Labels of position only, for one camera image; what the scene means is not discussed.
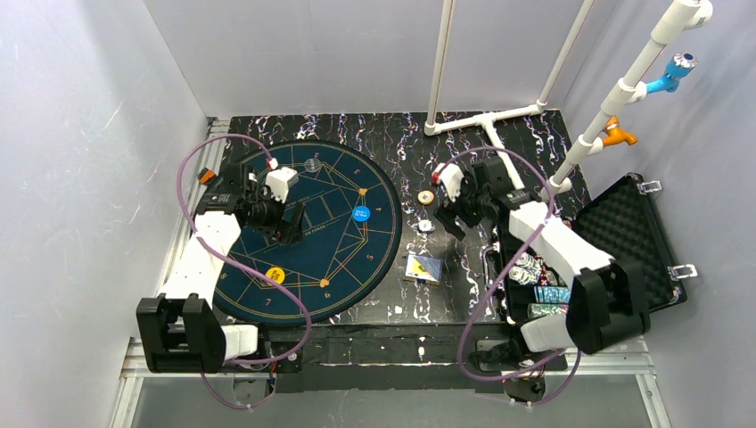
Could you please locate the white poker chip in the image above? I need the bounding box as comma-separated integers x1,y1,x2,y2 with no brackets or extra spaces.
417,219,434,233

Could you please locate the clear dealer button disc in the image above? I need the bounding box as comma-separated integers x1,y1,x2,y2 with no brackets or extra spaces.
304,158,323,173

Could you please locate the round dark blue poker mat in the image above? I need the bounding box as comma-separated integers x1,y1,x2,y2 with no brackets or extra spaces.
213,139,403,325

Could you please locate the black poker chip case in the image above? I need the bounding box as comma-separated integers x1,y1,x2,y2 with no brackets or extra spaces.
494,172,697,324

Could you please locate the blue dealer button disc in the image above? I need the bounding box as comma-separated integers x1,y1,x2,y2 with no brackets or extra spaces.
351,205,371,223

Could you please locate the white pvc pipe frame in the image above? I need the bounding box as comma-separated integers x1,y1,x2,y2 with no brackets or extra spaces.
423,0,714,202

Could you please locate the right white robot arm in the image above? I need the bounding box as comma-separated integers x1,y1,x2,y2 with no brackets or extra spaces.
431,156,650,359

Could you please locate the blue chip stack in case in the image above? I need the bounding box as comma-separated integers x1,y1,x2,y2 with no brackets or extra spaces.
534,285,571,304

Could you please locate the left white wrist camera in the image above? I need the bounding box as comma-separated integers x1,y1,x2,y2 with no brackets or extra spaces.
265,167,299,203

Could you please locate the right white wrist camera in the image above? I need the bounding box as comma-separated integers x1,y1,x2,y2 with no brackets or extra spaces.
431,163,464,202

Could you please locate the orange clip on rail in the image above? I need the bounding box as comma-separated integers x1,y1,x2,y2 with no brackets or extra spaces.
197,168,217,185

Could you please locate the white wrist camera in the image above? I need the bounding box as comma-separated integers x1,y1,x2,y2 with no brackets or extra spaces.
431,163,464,202
265,167,299,203

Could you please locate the yellow dealer button disc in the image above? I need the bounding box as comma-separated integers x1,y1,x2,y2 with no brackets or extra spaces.
265,266,286,284

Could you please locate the yellow poker chip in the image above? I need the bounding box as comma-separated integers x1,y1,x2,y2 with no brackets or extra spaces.
416,190,435,206

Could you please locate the white chip stack in case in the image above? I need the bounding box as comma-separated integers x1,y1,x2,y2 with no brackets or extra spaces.
508,252,543,285

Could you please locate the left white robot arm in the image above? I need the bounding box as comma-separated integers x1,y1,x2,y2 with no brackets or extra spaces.
136,163,304,373

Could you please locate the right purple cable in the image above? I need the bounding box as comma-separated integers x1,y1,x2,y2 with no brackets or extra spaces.
433,145,583,408

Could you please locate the playing card deck box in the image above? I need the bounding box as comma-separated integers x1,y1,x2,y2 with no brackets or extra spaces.
404,254,443,285

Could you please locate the aluminium rail frame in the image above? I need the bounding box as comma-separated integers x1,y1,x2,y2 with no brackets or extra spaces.
109,117,675,428

